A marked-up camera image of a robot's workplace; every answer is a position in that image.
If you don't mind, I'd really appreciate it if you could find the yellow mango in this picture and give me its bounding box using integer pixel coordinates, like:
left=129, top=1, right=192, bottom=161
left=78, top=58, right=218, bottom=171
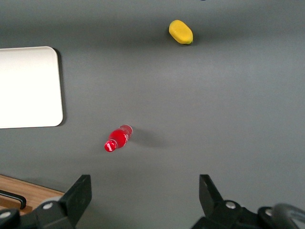
left=168, top=20, right=194, bottom=45

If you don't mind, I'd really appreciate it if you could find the black drawer handle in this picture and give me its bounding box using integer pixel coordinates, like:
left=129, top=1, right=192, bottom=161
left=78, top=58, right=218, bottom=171
left=0, top=189, right=27, bottom=210

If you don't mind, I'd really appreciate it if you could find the white rectangular tray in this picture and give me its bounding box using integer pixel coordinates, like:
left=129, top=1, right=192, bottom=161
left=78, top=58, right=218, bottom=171
left=0, top=46, right=64, bottom=129

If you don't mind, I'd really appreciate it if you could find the wooden drawer front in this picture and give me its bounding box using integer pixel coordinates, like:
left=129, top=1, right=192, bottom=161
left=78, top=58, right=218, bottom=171
left=0, top=176, right=57, bottom=214

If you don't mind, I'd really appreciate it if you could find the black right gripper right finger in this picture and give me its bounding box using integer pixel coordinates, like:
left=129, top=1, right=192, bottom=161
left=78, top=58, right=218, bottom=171
left=190, top=174, right=263, bottom=229

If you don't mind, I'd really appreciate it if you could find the wooden drawer cabinet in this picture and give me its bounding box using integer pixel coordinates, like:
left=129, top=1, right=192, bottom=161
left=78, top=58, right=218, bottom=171
left=0, top=174, right=65, bottom=217

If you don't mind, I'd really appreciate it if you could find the small red bottle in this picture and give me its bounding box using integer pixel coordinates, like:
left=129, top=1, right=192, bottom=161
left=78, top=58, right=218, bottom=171
left=103, top=124, right=133, bottom=153

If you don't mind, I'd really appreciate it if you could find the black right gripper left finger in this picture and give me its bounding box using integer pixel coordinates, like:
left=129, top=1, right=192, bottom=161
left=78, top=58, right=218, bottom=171
left=35, top=174, right=92, bottom=229

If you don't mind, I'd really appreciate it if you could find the grey cable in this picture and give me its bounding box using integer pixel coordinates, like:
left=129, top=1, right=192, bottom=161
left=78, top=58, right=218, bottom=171
left=271, top=202, right=305, bottom=227

